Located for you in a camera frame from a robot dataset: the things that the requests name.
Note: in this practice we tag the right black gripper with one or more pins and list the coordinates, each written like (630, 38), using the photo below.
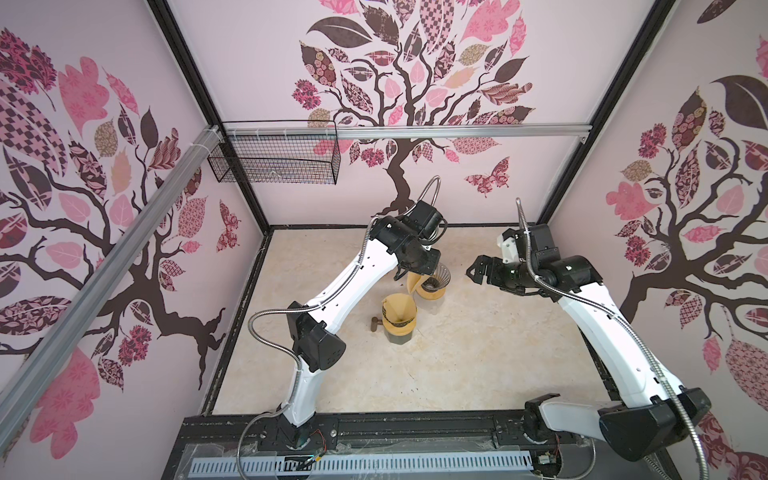
(492, 266)

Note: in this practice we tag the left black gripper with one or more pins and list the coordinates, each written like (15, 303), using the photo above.
(426, 266)

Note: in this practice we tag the brown paper coffee filter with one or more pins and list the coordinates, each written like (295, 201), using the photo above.
(399, 309)

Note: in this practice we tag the grey glass carafe mug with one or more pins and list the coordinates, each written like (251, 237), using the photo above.
(376, 322)

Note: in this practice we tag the wooden ring holder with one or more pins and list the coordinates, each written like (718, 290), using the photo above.
(399, 330)
(429, 294)

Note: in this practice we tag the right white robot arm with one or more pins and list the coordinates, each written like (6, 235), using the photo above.
(654, 409)

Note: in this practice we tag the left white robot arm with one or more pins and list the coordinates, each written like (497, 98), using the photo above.
(402, 243)

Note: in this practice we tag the clear plastic dripper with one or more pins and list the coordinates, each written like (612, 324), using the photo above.
(430, 306)

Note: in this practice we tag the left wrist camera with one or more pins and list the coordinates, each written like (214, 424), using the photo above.
(424, 219)

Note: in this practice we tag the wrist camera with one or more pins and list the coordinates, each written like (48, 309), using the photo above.
(538, 244)
(424, 219)

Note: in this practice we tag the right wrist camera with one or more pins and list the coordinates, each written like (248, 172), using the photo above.
(538, 244)

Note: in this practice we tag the aluminium rail back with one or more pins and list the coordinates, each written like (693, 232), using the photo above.
(466, 131)

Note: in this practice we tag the aluminium rail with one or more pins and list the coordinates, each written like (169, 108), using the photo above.
(21, 394)
(466, 131)

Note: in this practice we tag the black base frame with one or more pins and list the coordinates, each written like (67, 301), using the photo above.
(493, 428)

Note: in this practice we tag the black wire basket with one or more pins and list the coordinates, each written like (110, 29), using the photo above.
(278, 151)

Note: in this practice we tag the white cable duct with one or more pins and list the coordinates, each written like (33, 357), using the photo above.
(273, 467)

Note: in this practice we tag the aluminium rail left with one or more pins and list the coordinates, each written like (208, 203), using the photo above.
(21, 394)

